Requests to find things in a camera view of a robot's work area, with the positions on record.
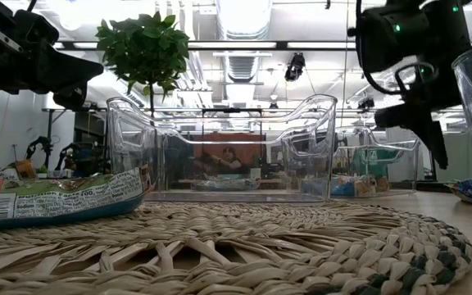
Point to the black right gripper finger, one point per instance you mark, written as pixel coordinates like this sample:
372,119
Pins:
424,131

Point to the black hanging camera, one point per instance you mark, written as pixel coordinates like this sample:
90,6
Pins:
366,103
294,67

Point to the round woven placemat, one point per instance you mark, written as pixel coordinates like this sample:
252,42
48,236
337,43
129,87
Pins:
219,246

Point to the silver blue granola bar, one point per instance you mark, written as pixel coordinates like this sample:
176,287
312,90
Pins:
342,187

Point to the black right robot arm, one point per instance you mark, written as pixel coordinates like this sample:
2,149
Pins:
449,28

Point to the green potted plant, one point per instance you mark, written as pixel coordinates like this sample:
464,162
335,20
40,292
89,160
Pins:
146,45

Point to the orange wall panel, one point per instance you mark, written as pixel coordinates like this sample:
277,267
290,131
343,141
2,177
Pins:
256,151

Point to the person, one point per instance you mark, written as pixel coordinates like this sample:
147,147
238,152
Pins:
230,162

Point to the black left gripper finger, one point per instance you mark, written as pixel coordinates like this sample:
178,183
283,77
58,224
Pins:
68,69
72,97

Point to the silver ceiling air duct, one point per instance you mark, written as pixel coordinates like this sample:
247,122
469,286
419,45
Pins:
242,24

